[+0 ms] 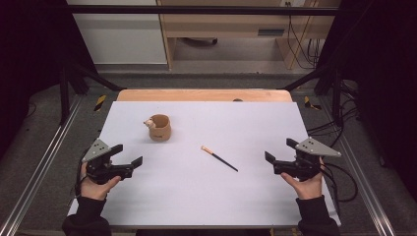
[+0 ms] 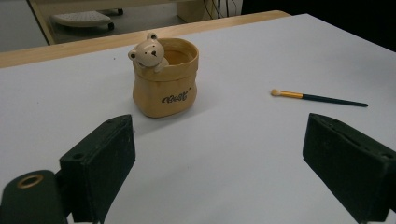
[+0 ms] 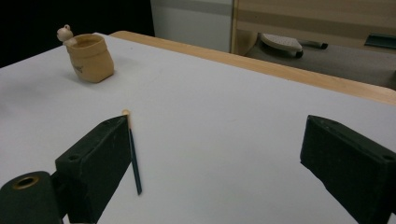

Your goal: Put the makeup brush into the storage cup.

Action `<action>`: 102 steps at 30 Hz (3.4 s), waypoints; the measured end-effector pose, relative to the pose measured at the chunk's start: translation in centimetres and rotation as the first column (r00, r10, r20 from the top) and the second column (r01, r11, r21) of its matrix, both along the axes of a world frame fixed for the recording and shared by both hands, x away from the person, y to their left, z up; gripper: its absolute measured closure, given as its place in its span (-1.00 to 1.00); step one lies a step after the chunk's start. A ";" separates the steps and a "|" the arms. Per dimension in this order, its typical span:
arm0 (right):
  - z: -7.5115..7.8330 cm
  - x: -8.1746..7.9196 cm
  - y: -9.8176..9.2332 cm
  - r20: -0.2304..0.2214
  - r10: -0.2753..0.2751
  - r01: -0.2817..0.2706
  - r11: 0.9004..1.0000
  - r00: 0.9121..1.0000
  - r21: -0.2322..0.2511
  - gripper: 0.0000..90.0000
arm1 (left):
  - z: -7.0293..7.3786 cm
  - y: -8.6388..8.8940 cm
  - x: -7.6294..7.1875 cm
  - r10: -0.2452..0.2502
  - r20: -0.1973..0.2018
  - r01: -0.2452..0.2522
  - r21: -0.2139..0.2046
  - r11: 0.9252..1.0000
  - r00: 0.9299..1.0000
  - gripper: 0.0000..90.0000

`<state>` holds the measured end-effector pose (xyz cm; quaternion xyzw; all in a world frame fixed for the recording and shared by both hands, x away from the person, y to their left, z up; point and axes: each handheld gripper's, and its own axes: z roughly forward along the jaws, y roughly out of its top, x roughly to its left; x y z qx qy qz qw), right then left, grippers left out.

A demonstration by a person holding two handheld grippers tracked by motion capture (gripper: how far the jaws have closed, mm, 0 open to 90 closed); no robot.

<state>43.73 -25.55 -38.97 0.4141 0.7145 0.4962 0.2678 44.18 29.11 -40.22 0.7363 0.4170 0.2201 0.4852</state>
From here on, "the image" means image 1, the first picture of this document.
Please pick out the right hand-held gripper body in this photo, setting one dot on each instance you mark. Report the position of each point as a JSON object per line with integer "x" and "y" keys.
{"x": 303, "y": 164}

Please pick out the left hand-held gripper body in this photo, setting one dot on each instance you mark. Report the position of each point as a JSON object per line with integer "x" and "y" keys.
{"x": 104, "y": 167}

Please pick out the person's left hand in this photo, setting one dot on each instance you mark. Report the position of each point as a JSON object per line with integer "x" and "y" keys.
{"x": 95, "y": 188}

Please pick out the person's right hand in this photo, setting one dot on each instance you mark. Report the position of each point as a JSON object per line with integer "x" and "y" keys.
{"x": 306, "y": 188}

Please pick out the brown cup with animal figure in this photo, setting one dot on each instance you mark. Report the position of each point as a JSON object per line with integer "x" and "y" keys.
{"x": 159, "y": 128}

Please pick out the yellow black tape strip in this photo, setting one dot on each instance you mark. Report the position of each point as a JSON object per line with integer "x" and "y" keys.
{"x": 100, "y": 102}
{"x": 309, "y": 103}

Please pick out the black chopstick with tan end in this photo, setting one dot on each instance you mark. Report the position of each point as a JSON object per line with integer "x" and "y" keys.
{"x": 219, "y": 158}

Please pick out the white table sheet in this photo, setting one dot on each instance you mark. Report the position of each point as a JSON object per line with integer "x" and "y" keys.
{"x": 203, "y": 196}

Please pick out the wooden table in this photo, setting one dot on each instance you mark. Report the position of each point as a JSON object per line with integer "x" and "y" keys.
{"x": 196, "y": 95}

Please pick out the white cabinet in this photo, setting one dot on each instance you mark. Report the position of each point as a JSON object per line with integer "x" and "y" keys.
{"x": 121, "y": 36}

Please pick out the black curtain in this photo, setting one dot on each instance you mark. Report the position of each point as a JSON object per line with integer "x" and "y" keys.
{"x": 383, "y": 65}
{"x": 29, "y": 59}

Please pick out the light wooden desk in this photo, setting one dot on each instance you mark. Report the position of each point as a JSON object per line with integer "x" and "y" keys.
{"x": 229, "y": 28}

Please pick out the aluminium floor rail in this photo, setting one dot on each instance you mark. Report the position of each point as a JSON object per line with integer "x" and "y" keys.
{"x": 39, "y": 164}
{"x": 360, "y": 177}

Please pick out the black frame stand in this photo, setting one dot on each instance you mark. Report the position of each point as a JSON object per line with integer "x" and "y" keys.
{"x": 65, "y": 91}
{"x": 336, "y": 95}

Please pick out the black horizontal frame bar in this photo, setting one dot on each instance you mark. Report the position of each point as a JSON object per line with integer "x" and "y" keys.
{"x": 196, "y": 10}

